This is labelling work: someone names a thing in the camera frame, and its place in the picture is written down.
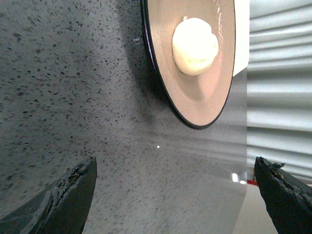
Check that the beige plate with black rim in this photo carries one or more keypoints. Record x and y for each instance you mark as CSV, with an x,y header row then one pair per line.
x,y
195,100

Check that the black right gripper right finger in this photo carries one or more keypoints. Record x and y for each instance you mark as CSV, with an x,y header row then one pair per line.
x,y
288,200

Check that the cream rectangular serving tray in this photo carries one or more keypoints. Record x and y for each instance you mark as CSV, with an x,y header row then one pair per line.
x,y
242,35

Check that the white steamed bun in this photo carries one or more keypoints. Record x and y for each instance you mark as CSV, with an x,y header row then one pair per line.
x,y
194,46

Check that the grey pleated curtain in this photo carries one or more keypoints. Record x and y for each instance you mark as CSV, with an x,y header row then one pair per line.
x,y
279,85

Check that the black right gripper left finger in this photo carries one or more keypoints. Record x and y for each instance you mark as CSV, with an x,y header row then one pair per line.
x,y
61,208

